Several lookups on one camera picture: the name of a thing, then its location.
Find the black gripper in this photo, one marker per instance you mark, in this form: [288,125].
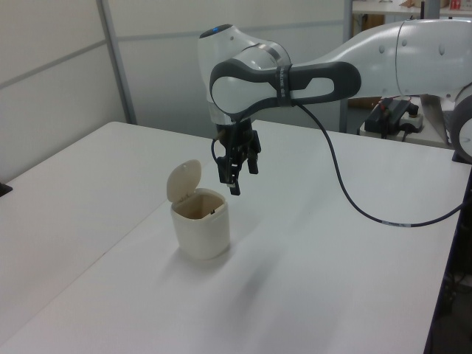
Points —
[241,137]

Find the small white trash can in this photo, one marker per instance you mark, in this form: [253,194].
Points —
[203,230]

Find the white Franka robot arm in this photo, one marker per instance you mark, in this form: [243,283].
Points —
[368,51]

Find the white power strip with plugs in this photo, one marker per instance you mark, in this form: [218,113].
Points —
[396,118]

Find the white background desk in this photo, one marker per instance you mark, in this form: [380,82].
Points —
[391,11]

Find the black table clamp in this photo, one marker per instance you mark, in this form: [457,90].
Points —
[4,189]

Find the small red box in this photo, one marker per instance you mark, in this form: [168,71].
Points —
[457,4]

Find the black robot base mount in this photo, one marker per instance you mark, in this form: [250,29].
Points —
[461,156]

